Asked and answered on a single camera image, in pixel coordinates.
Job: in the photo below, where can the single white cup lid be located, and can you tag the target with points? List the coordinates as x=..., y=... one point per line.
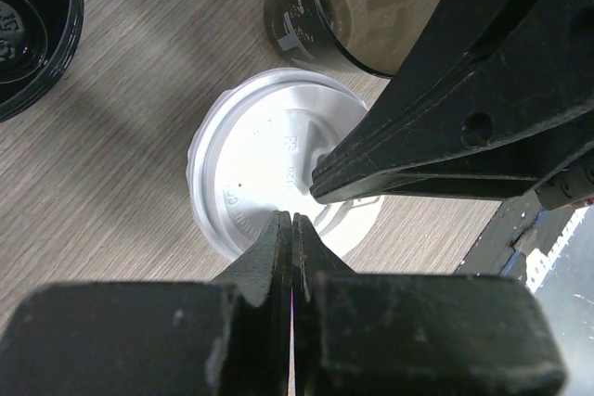
x=255, y=152

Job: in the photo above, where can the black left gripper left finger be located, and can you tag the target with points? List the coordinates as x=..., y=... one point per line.
x=226, y=336

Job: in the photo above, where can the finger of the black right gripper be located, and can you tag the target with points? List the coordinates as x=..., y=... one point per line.
x=494, y=99

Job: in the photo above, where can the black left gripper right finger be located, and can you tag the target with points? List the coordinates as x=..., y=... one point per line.
x=399, y=334

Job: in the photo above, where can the black paper coffee cup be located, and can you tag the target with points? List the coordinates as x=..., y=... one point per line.
x=371, y=36

